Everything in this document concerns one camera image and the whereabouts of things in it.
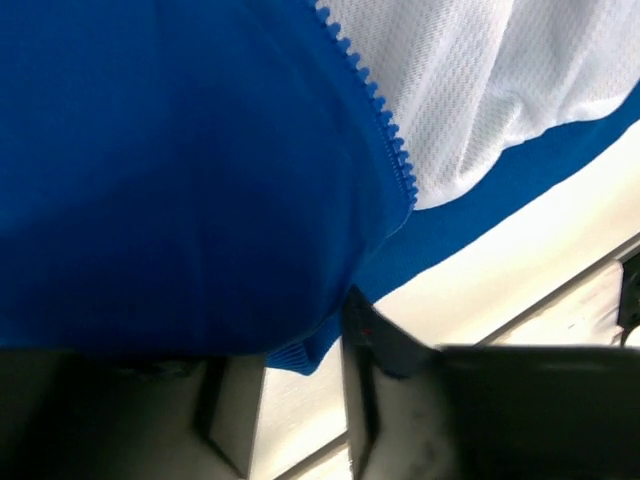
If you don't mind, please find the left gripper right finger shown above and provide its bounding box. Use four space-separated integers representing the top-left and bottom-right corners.
341 289 639 479

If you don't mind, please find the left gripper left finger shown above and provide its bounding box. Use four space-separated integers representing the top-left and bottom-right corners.
1 350 264 479

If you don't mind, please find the blue white red jacket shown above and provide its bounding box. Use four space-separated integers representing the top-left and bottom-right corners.
1 1 639 374

